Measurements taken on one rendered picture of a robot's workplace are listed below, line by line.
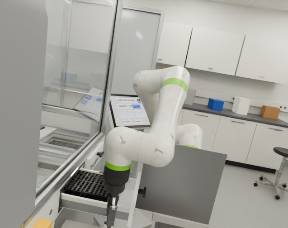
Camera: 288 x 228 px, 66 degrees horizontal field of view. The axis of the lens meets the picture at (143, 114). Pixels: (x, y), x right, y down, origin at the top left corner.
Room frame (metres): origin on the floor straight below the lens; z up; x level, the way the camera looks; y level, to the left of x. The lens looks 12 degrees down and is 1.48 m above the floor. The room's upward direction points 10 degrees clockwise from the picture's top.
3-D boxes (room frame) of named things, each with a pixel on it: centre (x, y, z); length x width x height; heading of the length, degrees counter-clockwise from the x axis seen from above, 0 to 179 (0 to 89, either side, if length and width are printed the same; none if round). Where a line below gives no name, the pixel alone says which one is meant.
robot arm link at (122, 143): (0.73, 0.05, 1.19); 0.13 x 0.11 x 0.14; 81
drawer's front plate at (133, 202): (0.94, -0.03, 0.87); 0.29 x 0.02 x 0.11; 177
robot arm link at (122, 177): (0.73, 0.06, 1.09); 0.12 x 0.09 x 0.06; 102
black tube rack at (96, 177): (0.95, 0.17, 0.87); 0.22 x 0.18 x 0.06; 87
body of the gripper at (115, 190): (0.73, 0.06, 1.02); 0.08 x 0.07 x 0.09; 12
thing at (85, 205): (0.95, 0.18, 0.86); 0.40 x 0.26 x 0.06; 87
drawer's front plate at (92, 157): (1.27, 0.25, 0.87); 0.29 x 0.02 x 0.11; 177
